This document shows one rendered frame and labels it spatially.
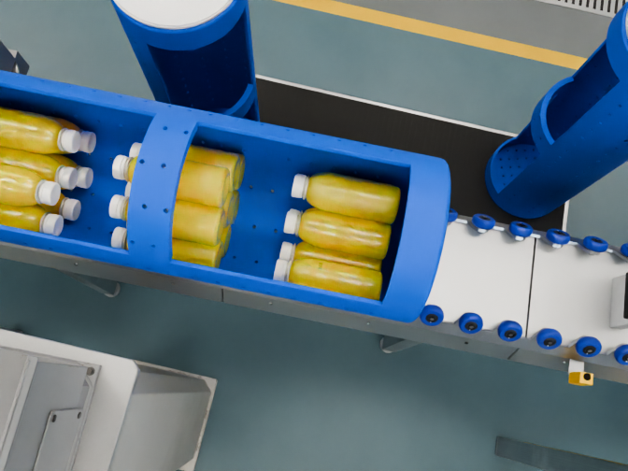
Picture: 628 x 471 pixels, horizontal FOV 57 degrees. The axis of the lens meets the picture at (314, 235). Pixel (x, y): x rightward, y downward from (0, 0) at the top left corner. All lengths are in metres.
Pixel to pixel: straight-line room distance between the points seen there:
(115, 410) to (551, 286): 0.84
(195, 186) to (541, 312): 0.71
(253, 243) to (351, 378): 1.03
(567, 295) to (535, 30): 1.61
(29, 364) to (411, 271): 0.52
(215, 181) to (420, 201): 0.32
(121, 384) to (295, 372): 1.18
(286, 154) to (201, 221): 0.23
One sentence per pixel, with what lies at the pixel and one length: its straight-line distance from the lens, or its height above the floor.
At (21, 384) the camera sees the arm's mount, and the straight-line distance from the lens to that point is 0.72.
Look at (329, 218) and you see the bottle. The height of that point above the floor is 1.09.
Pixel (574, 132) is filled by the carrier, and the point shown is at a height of 0.73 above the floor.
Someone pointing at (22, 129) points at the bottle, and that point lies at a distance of 1.12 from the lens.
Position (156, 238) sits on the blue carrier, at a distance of 0.92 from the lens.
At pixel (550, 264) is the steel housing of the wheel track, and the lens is 1.27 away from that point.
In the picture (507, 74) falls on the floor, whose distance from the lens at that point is 2.54.
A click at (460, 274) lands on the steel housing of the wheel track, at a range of 1.20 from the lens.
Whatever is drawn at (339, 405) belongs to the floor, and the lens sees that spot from 2.06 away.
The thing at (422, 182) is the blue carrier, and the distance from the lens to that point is 0.90.
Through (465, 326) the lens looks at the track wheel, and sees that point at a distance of 1.14.
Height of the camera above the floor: 2.05
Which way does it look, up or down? 75 degrees down
